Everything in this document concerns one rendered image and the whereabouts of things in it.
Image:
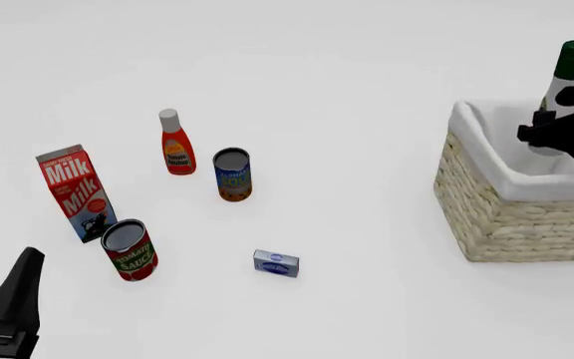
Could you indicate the pale wicker basket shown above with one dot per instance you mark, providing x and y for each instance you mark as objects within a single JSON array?
[{"x": 511, "y": 228}]

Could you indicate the small grey-blue printed box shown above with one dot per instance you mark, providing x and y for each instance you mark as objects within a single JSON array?
[{"x": 276, "y": 263}]

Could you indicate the blue soup can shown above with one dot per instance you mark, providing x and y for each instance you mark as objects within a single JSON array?
[{"x": 233, "y": 179}]

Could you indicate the red milk carton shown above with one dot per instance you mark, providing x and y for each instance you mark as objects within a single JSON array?
[{"x": 75, "y": 190}]

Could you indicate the red tomato sauce can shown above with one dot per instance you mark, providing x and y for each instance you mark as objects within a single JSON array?
[{"x": 130, "y": 254}]

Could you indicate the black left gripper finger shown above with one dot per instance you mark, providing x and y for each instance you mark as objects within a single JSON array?
[{"x": 18, "y": 288}]

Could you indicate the red ketchup bottle white cap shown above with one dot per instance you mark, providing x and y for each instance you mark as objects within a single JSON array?
[{"x": 177, "y": 149}]

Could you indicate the white cloth basket liner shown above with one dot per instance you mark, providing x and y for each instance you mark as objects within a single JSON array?
[{"x": 496, "y": 146}]

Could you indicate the salad dressing bottle green cap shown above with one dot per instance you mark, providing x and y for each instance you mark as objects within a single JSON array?
[{"x": 573, "y": 63}]

